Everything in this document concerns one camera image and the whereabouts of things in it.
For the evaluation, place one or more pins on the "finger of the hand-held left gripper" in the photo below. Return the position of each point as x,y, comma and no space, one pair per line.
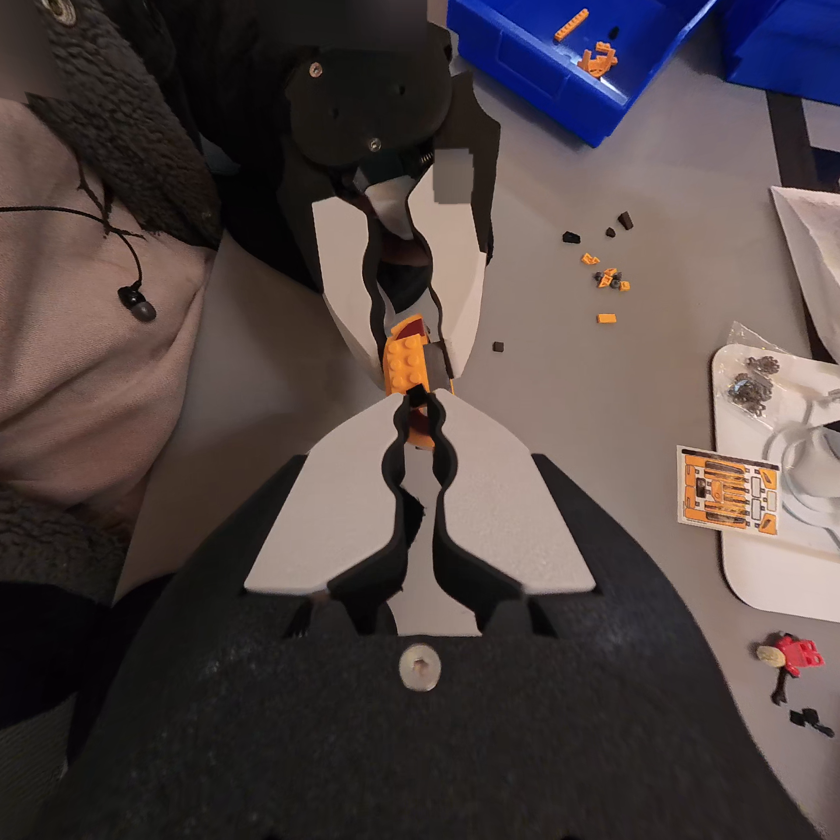
456,275
341,262

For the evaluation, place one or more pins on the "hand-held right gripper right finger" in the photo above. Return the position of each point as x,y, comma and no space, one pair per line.
512,518

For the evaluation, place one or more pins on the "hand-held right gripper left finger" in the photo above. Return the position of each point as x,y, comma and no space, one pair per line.
328,518

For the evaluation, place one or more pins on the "orange lego wheel arch assembly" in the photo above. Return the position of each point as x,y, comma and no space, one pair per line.
403,364

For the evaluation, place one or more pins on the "small black lego brick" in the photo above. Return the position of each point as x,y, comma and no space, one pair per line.
417,397

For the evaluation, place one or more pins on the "long orange lego plate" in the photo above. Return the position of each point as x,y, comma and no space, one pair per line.
571,26

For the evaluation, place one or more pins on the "heap of orange lego pieces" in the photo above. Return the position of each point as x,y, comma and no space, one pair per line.
597,59

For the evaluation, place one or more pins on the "red lego piece tan disc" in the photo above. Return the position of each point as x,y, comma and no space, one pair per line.
797,653

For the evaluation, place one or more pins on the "thin black lego axle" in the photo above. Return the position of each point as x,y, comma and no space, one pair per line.
781,689

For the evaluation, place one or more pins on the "black lego pin piece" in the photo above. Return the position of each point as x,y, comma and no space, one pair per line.
825,728
804,716

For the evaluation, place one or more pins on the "blue plastic bin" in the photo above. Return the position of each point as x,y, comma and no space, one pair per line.
525,79
787,46

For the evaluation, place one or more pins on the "orange sticker sheet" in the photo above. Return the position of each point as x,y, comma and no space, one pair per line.
728,492

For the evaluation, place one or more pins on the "white plastic tray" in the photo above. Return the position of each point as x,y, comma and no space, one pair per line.
754,577

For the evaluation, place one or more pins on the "clear bag of black pieces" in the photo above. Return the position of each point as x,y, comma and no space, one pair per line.
751,387

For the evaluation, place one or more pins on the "pale pink shirt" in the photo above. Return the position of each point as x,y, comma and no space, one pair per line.
79,394

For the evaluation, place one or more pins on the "white paper bag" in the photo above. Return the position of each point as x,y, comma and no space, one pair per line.
814,262

